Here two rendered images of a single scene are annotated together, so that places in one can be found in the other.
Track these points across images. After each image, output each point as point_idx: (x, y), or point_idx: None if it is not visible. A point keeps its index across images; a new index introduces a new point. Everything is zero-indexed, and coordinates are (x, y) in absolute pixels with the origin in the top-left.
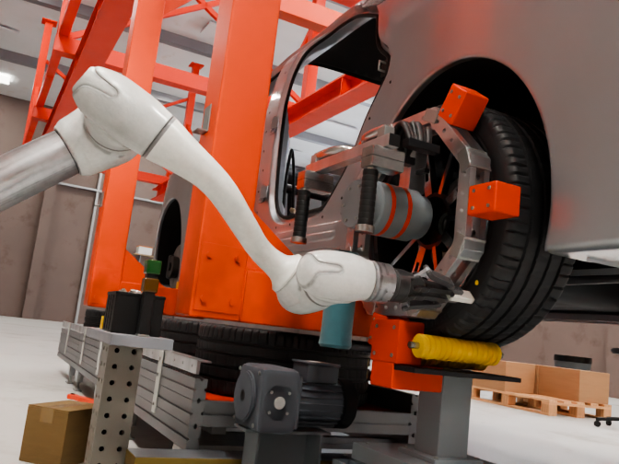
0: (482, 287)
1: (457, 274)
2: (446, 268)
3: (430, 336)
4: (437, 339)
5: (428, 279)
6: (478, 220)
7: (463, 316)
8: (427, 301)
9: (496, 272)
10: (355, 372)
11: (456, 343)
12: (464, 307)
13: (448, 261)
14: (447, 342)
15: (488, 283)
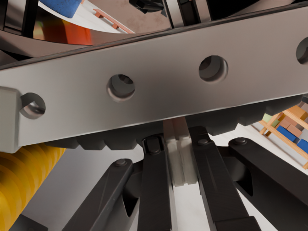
0: (224, 118)
1: (211, 72)
2: (256, 83)
3: (1, 200)
4: (18, 193)
5: (116, 52)
6: None
7: (118, 145)
8: (119, 219)
9: (285, 107)
10: None
11: (45, 163)
12: (134, 129)
13: (288, 57)
14: (34, 184)
15: (250, 119)
